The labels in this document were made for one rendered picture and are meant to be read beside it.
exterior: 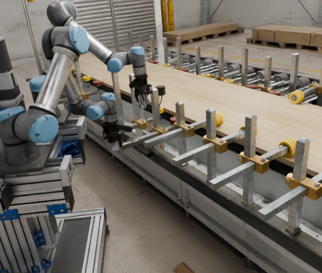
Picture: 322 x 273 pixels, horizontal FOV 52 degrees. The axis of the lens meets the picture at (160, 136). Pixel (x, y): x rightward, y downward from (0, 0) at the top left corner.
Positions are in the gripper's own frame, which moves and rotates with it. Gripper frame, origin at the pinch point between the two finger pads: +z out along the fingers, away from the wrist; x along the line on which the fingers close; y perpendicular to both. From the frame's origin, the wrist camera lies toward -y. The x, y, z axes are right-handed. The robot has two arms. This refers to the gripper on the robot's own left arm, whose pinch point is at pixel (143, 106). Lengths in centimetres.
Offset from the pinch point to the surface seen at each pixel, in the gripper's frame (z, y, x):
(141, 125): 18.0, -16.2, 5.5
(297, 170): 9, 101, 8
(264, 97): 14, 17, 89
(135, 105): 5.0, -22.6, 6.6
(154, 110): 3.9, 2.0, 6.3
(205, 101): 12, -8, 55
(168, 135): 9.2, 31.2, -4.5
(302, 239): 40, 104, 9
